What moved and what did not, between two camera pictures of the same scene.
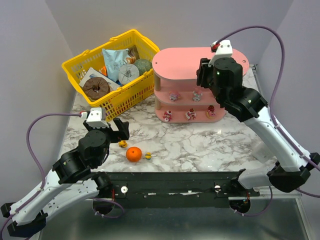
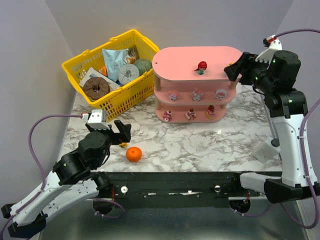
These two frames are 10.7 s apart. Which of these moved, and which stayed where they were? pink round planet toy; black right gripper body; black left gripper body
Moved: black right gripper body
Stayed: pink round planet toy; black left gripper body
